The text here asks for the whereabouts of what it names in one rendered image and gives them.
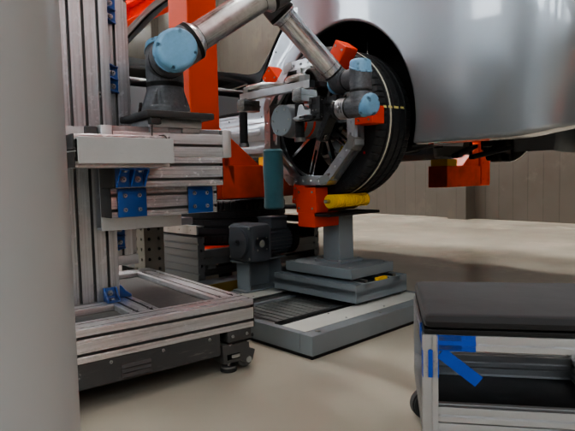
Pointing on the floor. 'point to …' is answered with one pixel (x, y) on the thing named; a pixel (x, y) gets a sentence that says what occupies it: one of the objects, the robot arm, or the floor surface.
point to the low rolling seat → (500, 327)
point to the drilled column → (151, 248)
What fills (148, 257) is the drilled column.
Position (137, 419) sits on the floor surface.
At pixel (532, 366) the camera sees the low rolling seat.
